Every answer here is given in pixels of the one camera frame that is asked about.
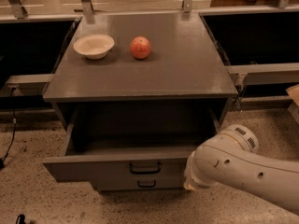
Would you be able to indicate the metal latch bracket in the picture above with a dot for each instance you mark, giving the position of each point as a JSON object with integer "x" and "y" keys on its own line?
{"x": 241, "y": 84}

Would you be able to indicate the red apple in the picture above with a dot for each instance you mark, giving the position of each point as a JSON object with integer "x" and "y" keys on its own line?
{"x": 140, "y": 47}

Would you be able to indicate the black top drawer handle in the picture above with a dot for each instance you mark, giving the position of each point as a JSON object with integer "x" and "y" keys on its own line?
{"x": 145, "y": 169}

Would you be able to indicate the black lower drawer handle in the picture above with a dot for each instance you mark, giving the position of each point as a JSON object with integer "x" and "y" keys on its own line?
{"x": 146, "y": 184}

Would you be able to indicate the grey drawer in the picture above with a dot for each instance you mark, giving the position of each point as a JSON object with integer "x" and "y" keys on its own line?
{"x": 116, "y": 184}
{"x": 103, "y": 139}

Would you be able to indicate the black object on floor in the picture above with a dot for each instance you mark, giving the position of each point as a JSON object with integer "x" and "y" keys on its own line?
{"x": 20, "y": 219}

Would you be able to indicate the grey drawer cabinet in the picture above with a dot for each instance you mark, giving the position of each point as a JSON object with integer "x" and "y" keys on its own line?
{"x": 183, "y": 66}

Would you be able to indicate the grey top drawer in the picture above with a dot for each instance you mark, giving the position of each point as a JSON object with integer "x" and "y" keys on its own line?
{"x": 103, "y": 139}

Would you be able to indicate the white bowl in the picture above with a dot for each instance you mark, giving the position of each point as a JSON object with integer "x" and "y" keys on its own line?
{"x": 94, "y": 47}

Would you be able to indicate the black drawer handle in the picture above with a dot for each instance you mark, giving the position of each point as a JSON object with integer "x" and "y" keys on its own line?
{"x": 146, "y": 184}
{"x": 145, "y": 169}

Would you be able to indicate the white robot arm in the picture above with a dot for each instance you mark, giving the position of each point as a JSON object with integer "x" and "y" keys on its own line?
{"x": 230, "y": 158}

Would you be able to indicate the grey lower drawer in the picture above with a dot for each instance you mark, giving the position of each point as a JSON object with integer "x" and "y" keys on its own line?
{"x": 116, "y": 184}

